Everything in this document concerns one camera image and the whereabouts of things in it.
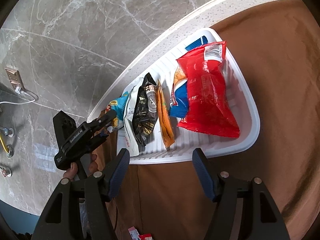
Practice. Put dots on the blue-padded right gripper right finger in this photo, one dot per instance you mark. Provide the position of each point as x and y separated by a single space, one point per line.
206 174

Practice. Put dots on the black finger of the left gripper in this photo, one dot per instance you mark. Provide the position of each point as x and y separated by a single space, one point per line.
102 121

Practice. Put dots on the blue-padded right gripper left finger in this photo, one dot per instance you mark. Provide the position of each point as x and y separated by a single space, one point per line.
114 173

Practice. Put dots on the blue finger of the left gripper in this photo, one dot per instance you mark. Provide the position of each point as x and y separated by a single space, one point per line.
100 138

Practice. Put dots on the light blue cartoon snack packet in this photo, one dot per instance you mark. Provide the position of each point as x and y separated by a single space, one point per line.
118 105

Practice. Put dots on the white black snack bag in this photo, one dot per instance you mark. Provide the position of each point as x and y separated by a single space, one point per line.
140 114

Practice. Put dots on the orange snack packet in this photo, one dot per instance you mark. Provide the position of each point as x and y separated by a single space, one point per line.
164 119

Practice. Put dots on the red white fruit candy packet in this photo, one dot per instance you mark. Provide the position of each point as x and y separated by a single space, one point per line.
135 235

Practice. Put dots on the red chips bag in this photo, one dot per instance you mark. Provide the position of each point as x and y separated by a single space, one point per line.
209 111

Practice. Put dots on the blue cake snack packet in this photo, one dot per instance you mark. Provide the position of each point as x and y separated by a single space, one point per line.
179 104

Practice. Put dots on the person's left hand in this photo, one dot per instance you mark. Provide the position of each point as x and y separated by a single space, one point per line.
89 164

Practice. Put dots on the white plastic tray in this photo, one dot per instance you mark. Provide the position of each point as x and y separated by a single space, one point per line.
239 98

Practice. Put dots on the brown tablecloth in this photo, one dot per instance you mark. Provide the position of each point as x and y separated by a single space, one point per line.
276 46

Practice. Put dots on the brass wall socket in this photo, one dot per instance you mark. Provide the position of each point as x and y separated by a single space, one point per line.
15 80

